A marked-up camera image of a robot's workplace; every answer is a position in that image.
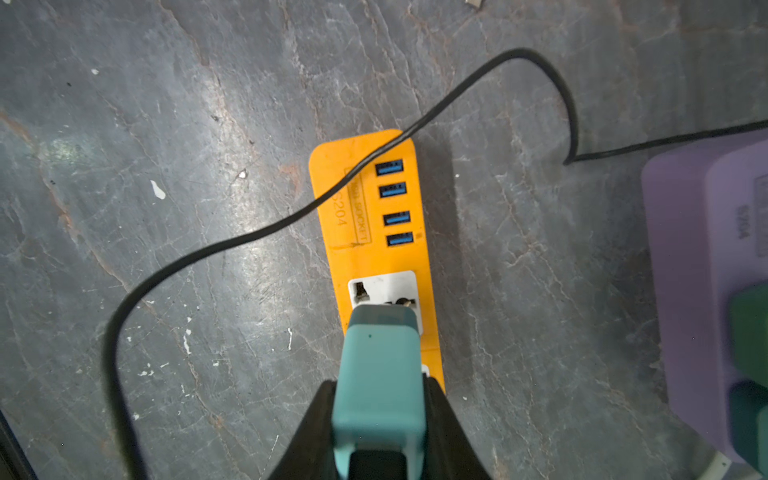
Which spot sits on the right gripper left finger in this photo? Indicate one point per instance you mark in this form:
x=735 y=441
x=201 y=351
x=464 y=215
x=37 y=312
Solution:
x=309 y=454

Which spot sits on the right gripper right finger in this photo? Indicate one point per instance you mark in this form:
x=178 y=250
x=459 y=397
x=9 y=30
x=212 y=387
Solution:
x=448 y=452

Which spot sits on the orange power strip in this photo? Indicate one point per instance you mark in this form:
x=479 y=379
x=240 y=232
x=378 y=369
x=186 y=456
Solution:
x=376 y=242

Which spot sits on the teal charger plug small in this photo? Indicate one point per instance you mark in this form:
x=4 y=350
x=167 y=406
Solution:
x=748 y=420

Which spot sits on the purple power strip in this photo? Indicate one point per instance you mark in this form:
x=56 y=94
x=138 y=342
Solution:
x=706 y=216

